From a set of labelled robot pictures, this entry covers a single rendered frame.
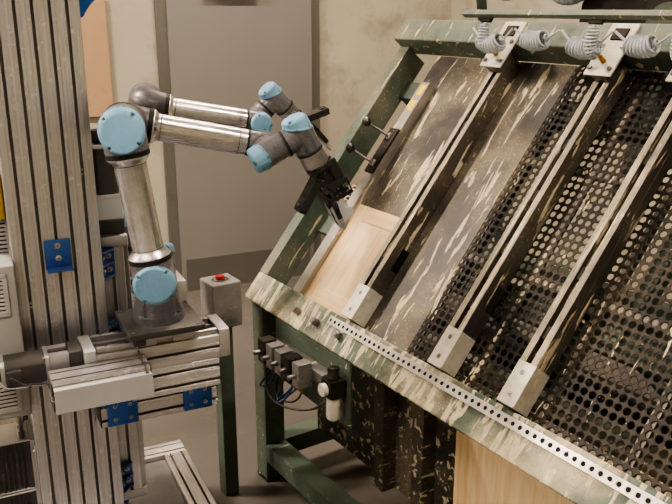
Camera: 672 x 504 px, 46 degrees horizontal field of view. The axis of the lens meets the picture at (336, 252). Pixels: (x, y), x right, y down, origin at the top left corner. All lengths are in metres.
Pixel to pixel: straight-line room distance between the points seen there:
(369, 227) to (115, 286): 0.94
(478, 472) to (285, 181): 3.52
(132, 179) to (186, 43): 3.35
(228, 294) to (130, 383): 0.86
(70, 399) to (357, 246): 1.19
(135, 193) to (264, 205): 3.64
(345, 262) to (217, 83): 2.81
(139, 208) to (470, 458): 1.31
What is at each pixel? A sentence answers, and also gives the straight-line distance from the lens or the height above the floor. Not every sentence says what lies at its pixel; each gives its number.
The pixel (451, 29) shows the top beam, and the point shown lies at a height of 1.84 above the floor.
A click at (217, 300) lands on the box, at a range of 3.04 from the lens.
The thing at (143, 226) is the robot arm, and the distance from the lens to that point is 2.18.
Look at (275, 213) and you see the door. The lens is 5.81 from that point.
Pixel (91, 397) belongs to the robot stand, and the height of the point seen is 0.91.
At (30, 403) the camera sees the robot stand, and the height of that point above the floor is 0.80.
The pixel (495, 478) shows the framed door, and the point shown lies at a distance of 2.62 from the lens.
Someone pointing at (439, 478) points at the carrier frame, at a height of 0.37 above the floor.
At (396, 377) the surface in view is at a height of 0.85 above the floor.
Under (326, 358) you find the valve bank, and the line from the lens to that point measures 2.76.
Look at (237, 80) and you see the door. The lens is 5.57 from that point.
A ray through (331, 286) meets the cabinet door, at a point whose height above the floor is 0.95.
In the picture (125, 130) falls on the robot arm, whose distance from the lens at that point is 2.11.
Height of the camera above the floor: 1.92
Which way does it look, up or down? 17 degrees down
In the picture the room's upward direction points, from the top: straight up
